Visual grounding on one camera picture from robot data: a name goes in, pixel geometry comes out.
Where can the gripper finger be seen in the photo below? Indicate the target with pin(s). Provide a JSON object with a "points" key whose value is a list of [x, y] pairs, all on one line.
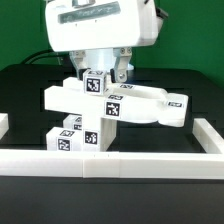
{"points": [[119, 71], [78, 60]]}

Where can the white chair back frame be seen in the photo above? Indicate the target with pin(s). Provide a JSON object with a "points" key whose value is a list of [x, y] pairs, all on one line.
{"points": [[122, 102]]}

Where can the white block at left edge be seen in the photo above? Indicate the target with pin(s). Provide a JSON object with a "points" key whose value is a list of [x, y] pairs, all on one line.
{"points": [[4, 125]]}

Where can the black cable thick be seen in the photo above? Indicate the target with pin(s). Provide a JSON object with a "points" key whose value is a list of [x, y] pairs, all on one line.
{"points": [[47, 56]]}

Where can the white chair seat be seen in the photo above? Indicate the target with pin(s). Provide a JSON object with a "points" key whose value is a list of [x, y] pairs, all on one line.
{"points": [[98, 133]]}

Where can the white U-shaped obstacle fence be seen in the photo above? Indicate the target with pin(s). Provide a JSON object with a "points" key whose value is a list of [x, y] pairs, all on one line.
{"points": [[206, 165]]}

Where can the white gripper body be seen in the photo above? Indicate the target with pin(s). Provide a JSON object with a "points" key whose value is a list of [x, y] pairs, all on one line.
{"points": [[97, 24]]}

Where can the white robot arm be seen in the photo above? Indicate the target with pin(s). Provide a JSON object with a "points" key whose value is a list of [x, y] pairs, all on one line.
{"points": [[100, 58]]}

